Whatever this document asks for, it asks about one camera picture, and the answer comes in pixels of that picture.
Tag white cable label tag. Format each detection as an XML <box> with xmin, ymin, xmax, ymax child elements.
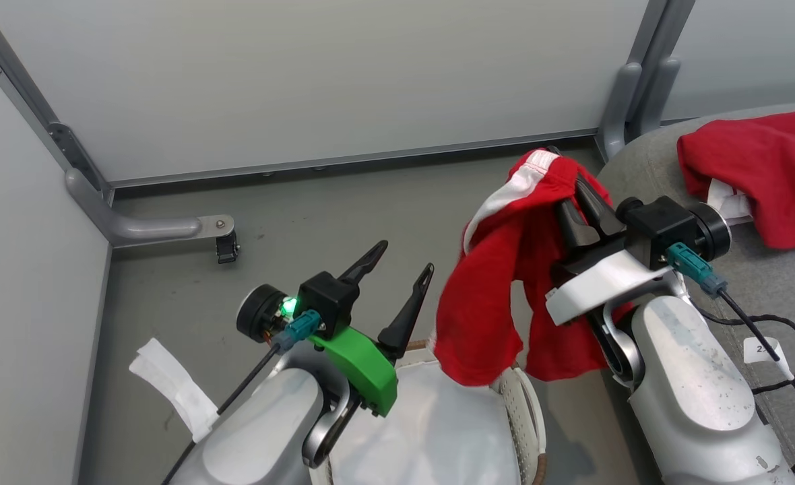
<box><xmin>742</xmin><ymin>336</ymin><xmax>795</xmax><ymax>382</ymax></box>

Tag grey double partition post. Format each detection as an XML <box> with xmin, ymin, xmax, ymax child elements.
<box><xmin>629</xmin><ymin>0</ymin><xmax>697</xmax><ymax>68</ymax></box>

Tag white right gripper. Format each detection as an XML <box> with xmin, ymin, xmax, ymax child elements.
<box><xmin>545</xmin><ymin>172</ymin><xmax>672</xmax><ymax>328</ymax></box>

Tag white laundry basket brown rim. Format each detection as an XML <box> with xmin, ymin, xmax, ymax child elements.
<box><xmin>310</xmin><ymin>339</ymin><xmax>548</xmax><ymax>485</ymax></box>

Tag black caster wheel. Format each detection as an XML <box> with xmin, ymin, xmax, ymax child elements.
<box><xmin>215</xmin><ymin>232</ymin><xmax>241</xmax><ymax>265</ymax></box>

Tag white basket liner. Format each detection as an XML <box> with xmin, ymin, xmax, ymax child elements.
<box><xmin>329</xmin><ymin>359</ymin><xmax>523</xmax><ymax>485</ymax></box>

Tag white cloth tape strip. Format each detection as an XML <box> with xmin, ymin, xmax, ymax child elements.
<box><xmin>129</xmin><ymin>337</ymin><xmax>220</xmax><ymax>443</ymax></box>

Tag grey partition bottom rail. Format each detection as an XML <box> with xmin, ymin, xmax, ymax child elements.
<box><xmin>108</xmin><ymin>129</ymin><xmax>602</xmax><ymax>190</ymax></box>

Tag grey partition foot bar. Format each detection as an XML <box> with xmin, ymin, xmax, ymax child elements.
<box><xmin>65</xmin><ymin>168</ymin><xmax>236</xmax><ymax>247</ymax></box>

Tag grey slanted partition post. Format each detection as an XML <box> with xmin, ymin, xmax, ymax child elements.
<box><xmin>0</xmin><ymin>0</ymin><xmax>113</xmax><ymax>204</ymax></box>

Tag red shirt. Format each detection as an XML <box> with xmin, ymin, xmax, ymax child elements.
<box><xmin>677</xmin><ymin>109</ymin><xmax>795</xmax><ymax>251</ymax></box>

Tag red shorts with white stripes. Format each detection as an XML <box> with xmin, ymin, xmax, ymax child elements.
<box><xmin>434</xmin><ymin>148</ymin><xmax>635</xmax><ymax>387</ymax></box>

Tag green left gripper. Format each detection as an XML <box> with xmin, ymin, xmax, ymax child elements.
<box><xmin>307</xmin><ymin>240</ymin><xmax>435</xmax><ymax>418</ymax></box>

